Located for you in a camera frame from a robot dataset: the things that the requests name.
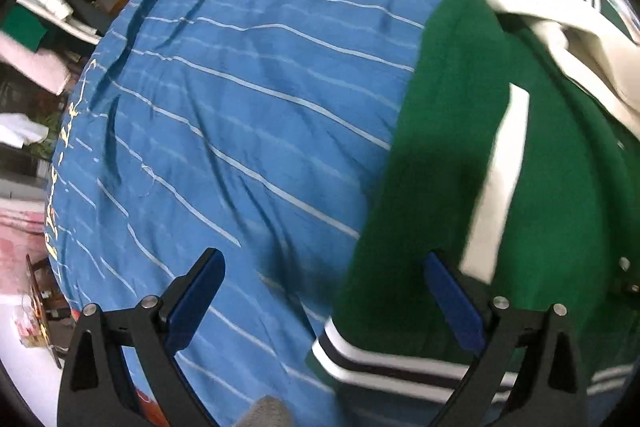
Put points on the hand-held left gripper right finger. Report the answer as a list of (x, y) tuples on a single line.
[(452, 302)]

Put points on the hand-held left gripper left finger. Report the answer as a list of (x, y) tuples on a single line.
[(192, 302)]

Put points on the green varsity jacket white sleeves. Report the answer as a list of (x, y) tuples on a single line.
[(450, 107)]

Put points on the black clothes rack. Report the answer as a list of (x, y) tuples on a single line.
[(92, 14)]

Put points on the blue striped plaid quilt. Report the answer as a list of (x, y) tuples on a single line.
[(250, 107)]

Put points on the white cloth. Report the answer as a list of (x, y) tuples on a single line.
[(20, 128)]

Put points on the pink fluffy coat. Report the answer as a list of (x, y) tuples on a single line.
[(37, 62)]

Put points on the green hanging garment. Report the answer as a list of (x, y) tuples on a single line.
[(22, 29)]

